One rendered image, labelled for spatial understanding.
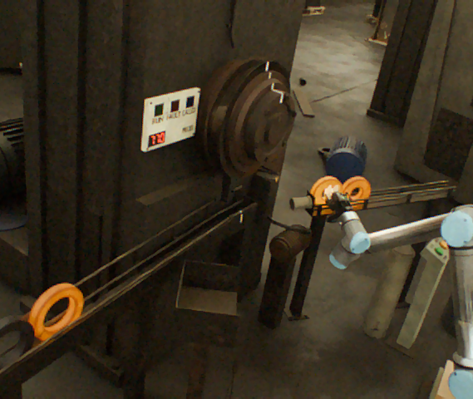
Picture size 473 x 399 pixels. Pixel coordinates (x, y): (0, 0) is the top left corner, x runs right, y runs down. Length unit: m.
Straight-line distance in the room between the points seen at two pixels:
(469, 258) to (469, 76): 2.62
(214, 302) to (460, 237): 0.90
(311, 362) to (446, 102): 2.64
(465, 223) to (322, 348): 1.07
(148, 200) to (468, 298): 1.21
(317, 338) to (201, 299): 1.04
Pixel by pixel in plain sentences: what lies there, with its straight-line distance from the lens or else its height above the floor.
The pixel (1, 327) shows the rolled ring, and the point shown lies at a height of 0.74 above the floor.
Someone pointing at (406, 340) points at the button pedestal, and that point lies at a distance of 2.98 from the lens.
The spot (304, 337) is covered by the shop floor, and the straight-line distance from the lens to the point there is 2.85.
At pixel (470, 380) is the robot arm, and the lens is 2.29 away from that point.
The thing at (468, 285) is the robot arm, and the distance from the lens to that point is 2.18.
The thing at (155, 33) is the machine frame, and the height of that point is 1.45.
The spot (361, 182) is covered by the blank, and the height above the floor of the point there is 0.78.
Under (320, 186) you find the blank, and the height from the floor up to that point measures 0.76.
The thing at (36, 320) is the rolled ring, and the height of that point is 0.70.
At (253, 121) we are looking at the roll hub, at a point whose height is 1.16.
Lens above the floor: 1.83
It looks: 29 degrees down
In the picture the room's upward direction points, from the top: 10 degrees clockwise
